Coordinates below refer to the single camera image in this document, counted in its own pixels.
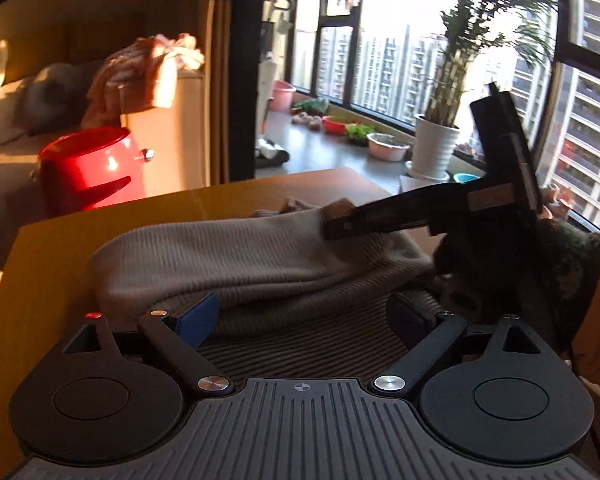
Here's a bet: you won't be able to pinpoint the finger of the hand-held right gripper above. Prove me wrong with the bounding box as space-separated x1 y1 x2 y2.
321 199 383 241

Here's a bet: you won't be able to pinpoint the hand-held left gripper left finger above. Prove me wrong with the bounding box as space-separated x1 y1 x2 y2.
62 292 233 397

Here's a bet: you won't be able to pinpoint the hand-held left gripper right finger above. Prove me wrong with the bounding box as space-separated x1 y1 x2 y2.
372 292 548 401

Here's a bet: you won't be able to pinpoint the grey striped sweater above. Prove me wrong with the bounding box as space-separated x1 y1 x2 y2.
87 196 461 386

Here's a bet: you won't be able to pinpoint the pink clothes pile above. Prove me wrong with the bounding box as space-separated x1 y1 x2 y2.
82 32 205 128

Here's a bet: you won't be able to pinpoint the person's right hand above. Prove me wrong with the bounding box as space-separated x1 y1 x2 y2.
432 217 551 326

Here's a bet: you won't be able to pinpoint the cardboard box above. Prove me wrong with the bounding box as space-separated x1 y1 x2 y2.
399 174 433 195

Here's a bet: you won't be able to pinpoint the white plant pot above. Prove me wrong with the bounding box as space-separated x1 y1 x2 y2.
410 112 461 178

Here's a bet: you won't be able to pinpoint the small pink figure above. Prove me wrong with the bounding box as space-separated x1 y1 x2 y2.
540 185 576 221

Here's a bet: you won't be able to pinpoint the metal bowl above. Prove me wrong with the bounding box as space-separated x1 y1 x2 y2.
366 132 411 162

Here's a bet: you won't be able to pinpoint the green leafy seedlings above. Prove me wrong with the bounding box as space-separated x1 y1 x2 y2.
346 122 378 147

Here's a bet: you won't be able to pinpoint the black and white cloth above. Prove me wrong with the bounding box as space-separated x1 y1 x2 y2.
254 137 291 168

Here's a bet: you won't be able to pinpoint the green toy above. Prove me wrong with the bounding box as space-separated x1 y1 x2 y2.
292 97 331 117

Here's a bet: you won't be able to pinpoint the tall green palm plant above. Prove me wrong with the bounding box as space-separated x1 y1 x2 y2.
422 0 561 128

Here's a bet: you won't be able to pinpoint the pink plastic basin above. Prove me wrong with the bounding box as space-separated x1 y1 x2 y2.
269 80 297 112

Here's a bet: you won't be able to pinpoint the white upright vacuum cleaner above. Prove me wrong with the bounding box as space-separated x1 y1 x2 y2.
257 0 298 136

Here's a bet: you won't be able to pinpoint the white cabinet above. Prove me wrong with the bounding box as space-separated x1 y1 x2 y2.
120 67 206 196

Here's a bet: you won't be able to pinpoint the red metal bucket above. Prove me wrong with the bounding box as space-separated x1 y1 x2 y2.
36 126 156 213

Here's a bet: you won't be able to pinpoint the beige curtain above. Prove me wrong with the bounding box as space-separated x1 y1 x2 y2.
207 0 236 186

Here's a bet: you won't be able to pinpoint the grey bed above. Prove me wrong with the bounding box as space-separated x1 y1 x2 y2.
0 72 131 266

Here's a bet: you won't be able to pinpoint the grey pillow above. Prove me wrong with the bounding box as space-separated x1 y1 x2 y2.
22 62 106 136

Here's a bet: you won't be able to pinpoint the yellow headboard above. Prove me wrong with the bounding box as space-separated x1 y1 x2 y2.
2 10 146 83

